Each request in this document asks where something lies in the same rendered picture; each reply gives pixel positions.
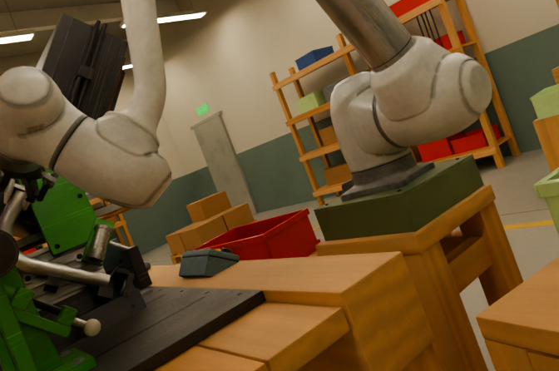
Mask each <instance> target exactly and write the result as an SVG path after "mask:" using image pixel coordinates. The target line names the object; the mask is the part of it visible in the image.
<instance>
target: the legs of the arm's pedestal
mask: <svg viewBox="0 0 559 371"><path fill-rule="evenodd" d="M459 227H460V231H452V232H450V233H449V234H448V235H446V236H445V237H443V238H442V239H441V240H440V241H438V242H437V243H436V244H434V245H433V246H431V247H430V248H429V249H427V250H425V251H424V252H423V253H422V254H416V255H403V257H404V259H405V262H406V265H407V267H408V270H409V273H410V275H411V277H412V280H413V283H414V286H415V289H416V290H417V293H418V297H419V299H420V301H421V304H422V306H423V310H424V313H425V314H426V317H427V319H428V323H429V325H430V328H431V330H432V332H433V337H434V341H433V342H432V345H433V348H434V351H435V354H436V355H437V358H438V362H439V364H440V366H441V369H442V371H488V369H487V365H486V363H485V361H484V358H483V356H482V352H481V349H480V348H479V345H478V342H477V339H476V336H475V334H474V332H473V329H472V326H471V323H470V321H469V318H468V316H467V312H466V310H465V308H464V305H463V302H462V299H461V297H460V293H461V292H462V291H463V290H464V289H465V288H467V287H468V286H469V285H470V284H471V283H472V282H473V281H474V280H475V279H476V278H477V277H478V278H479V280H480V283H481V286H482V289H483V292H484V294H485V296H486V299H487V302H488V305H489V306H490V305H492V304H494V303H495V302H496V301H498V300H499V299H500V298H501V297H503V296H504V295H506V294H507V293H509V292H510V291H511V290H513V289H515V288H516V287H517V286H518V285H520V284H521V283H522V282H523V279H522V276H521V273H520V270H519V268H518V266H517V262H516V260H515V257H514V254H513V253H512V248H511V246H510V244H509V241H508V239H507V235H506V232H505V230H504V228H503V225H502V222H501V219H500V217H499V214H498V212H497V208H496V206H495V203H494V201H492V202H491V203H490V204H488V205H487V206H485V207H484V208H483V209H481V210H480V211H479V212H478V213H476V214H475V215H473V216H472V217H471V218H469V219H468V220H466V221H465V222H464V223H462V224H461V225H460V226H459Z"/></svg>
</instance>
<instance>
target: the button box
mask: <svg viewBox="0 0 559 371"><path fill-rule="evenodd" d="M181 258H182V260H181V267H180V271H179V276H180V277H211V276H214V275H216V274H218V273H220V272H221V271H223V270H225V269H227V268H229V267H231V266H232V265H235V264H236V263H238V262H239V259H240V257H239V256H238V255H234V254H232V253H230V252H226V251H218V250H213V249H205V250H194V251H189V250H187V251H186V252H183V255H182V257H181Z"/></svg>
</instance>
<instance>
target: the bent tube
mask: <svg viewBox="0 0 559 371"><path fill-rule="evenodd" d="M25 193H26V190H25V186H22V185H18V184H16V183H14V191H13V193H12V195H11V197H10V199H9V201H8V203H7V204H6V206H5V208H4V210H3V212H2V214H1V216H0V230H4V231H6V232H7V233H9V234H10V235H11V236H12V230H13V226H14V224H15V222H16V220H17V218H18V216H19V214H20V212H21V210H22V200H23V197H24V195H25ZM12 237H13V236H12ZM16 267H17V269H19V270H21V271H24V272H27V273H30V274H34V275H41V276H46V277H48V275H55V276H58V277H62V279H61V280H65V281H69V282H73V283H77V284H84V285H89V286H92V287H97V288H99V287H100V286H102V287H107V286H108V284H109V280H110V277H111V276H110V275H106V274H102V273H98V272H94V271H90V270H84V269H79V268H76V267H71V266H68V265H61V264H57V263H53V262H49V261H45V260H39V259H34V258H32V257H29V256H27V255H25V254H23V252H21V251H20V250H19V258H18V261H17V264H16Z"/></svg>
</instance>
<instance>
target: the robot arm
mask: <svg viewBox="0 0 559 371"><path fill-rule="evenodd" d="M315 1H316V2H317V3H318V4H319V5H320V6H321V8H322V9H323V10H324V11H325V13H326V14H327V15H328V16H329V18H330V19H331V20H332V21H333V23H334V24H335V25H336V26H337V28H338V29H339V30H340V31H341V32H342V33H343V34H344V36H345V37H346V38H347V39H348V40H349V42H350V43H351V44H352V46H353V47H354V48H355V49H356V51H357V52H358V53H359V54H360V56H361V57H362V58H363V59H364V60H365V61H366V62H367V63H368V65H369V66H370V67H371V72H360V73H357V74H354V75H352V76H351V77H348V78H346V79H344V80H342V81H341V82H339V83H338V84H337V85H336V86H335V87H334V90H333V92H332V93H331V97H330V115H331V120H332V123H333V127H334V132H335V135H336V137H337V140H338V143H339V146H340V149H341V151H342V153H343V156H344V159H345V160H346V162H347V164H348V166H349V169H350V172H351V175H352V180H349V181H346V182H344V183H343V184H342V189H343V191H344V193H343V194H342V195H341V196H340V198H341V200H342V201H346V200H351V199H353V198H357V197H361V196H365V195H371V194H374V193H379V192H382V191H386V190H393V189H398V188H401V187H404V186H406V185H407V184H408V183H409V182H410V181H412V180H414V179H416V178H417V177H419V176H420V175H422V174H423V173H425V172H426V171H429V170H431V169H432V168H434V167H435V165H434V162H433V161H429V162H423V163H416V161H415V159H414V157H413V154H412V152H411V150H410V146H416V145H422V144H426V143H429V142H432V141H438V140H441V139H443V138H446V137H449V136H452V135H454V134H457V133H459V132H460V131H462V130H464V129H466V128H467V127H469V126H471V125H472V124H473V123H474V122H475V121H476V120H477V119H478V118H479V117H480V116H481V115H482V113H483V112H484V111H485V110H486V108H487V107H488V105H489V103H490V101H491V99H492V83H491V80H490V77H489V75H488V74H487V71H486V70H485V68H484V67H483V66H482V65H480V63H479V62H478V61H476V60H475V59H473V58H471V57H469V56H467V55H465V54H462V53H460V52H455V53H451V52H450V51H448V50H446V49H445V48H443V47H441V46H439V45H438V44H437V43H435V42H434V41H433V40H432V39H430V38H428V37H420V36H411V35H410V34H409V33H408V31H407V30H406V28H405V27H404V26H403V24H402V23H401V22H400V21H399V20H398V18H397V17H396V16H395V15H394V13H393V12H392V10H391V9H390V8H389V6H388V5H387V4H386V2H385V1H384V0H315ZM121 8H122V13H123V18H124V23H125V28H126V37H127V41H128V47H129V52H130V56H131V65H132V71H133V76H134V92H133V95H132V97H131V100H130V101H129V102H128V104H127V105H126V106H125V107H124V108H122V109H121V110H119V111H108V112H106V113H105V115H104V116H102V117H100V118H98V119H97V120H94V119H92V118H90V117H89V116H87V115H85V114H84V113H82V112H81V111H79V110H78V109H76V108H75V107H74V106H73V105H72V104H71V103H70V102H69V101H68V100H67V99H66V98H65V97H64V96H63V95H62V92H61V90H60V89H59V87H58V86H57V84H56V83H55V82H54V81H53V80H52V79H51V78H50V77H49V76H48V75H47V74H46V73H45V72H43V71H42V70H40V69H37V68H35V67H25V66H21V67H13V68H10V69H8V70H6V71H5V72H4V73H3V74H2V75H1V76H0V192H2V193H3V194H4V204H7V203H8V201H9V199H10V197H11V195H12V193H13V191H14V183H15V180H14V179H20V180H21V181H22V184H23V185H24V186H25V190H26V193H25V195H24V197H23V200H22V210H27V208H28V206H29V204H30V202H31V203H34V201H35V199H36V198H37V200H39V201H43V199H44V197H45V195H46V193H47V191H48V189H50V188H53V186H54V185H55V183H56V181H57V178H58V176H62V177H63V178H64V179H66V180H67V181H68V182H70V183H71V184H73V185H74V186H76V187H78V188H79V189H81V190H84V191H85V192H87V193H89V194H91V195H94V196H95V197H97V198H99V199H102V200H104V201H107V202H109V203H112V204H114V205H119V206H121V207H125V208H129V209H141V208H149V207H151V206H153V205H154V204H155V203H156V201H157V200H158V199H159V197H160V196H161V195H162V193H163V192H164V191H165V190H166V188H167V187H168V186H169V184H170V183H171V181H172V178H171V168H170V167H169V165H168V163H167V161H166V159H165V158H164V157H163V156H161V155H159V154H158V148H159V146H160V142H159V140H158V138H157V135H156V129H157V127H158V124H159V121H160V119H161V115H162V112H163V109H164V105H165V101H166V72H165V66H164V59H163V53H162V48H161V37H160V31H159V25H158V19H157V13H156V0H121ZM44 167H46V168H47V169H49V170H51V171H54V172H55V173H56V174H55V173H52V174H49V173H46V170H45V168H44ZM1 171H2V173H4V175H3V176H1V174H2V173H1ZM11 178H14V179H11ZM41 178H42V181H43V183H42V184H43V186H42V188H41V190H39V189H38V184H37V179H41Z"/></svg>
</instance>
